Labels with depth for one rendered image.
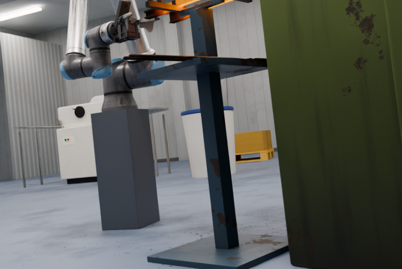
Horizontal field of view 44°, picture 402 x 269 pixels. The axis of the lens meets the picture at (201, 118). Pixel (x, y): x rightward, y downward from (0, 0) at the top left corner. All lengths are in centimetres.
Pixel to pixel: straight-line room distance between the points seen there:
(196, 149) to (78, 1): 331
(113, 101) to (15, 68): 959
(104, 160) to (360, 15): 161
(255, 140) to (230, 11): 446
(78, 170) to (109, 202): 452
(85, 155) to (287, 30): 572
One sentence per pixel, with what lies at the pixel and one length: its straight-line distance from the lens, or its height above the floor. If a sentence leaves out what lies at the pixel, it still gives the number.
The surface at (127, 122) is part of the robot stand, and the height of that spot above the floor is 53.
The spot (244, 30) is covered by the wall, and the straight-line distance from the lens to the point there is 1114.
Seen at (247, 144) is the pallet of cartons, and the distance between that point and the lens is 763.
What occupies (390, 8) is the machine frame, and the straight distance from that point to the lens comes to 119.
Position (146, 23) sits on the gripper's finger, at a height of 90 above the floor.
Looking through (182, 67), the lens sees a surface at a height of 64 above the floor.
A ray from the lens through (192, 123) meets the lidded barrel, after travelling 539.
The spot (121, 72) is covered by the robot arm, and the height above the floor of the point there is 79.
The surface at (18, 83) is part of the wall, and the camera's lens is 1208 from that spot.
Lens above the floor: 40
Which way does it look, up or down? 3 degrees up
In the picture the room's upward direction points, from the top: 6 degrees counter-clockwise
